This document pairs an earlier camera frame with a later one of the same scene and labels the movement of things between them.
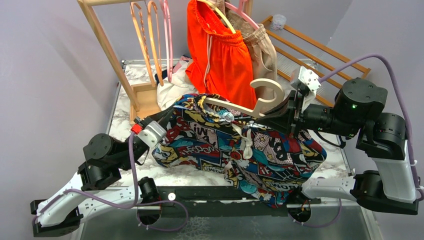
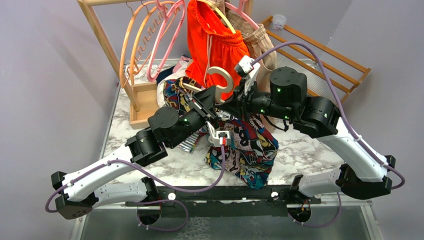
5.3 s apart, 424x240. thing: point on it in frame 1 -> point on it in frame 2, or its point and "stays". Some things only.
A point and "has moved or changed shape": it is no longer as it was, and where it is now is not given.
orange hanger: x=146 y=53 -> x=123 y=50
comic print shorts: x=268 y=165 has moved or changed shape
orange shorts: x=219 y=63 stays
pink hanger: x=165 y=6 -> x=168 y=11
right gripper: x=287 y=115 -> x=239 y=105
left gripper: x=163 y=117 -> x=206 y=98
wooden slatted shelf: x=295 y=48 stays
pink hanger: x=239 y=9 stays
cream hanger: x=259 y=111 has moved or changed shape
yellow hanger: x=221 y=13 stays
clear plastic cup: x=278 y=21 stays
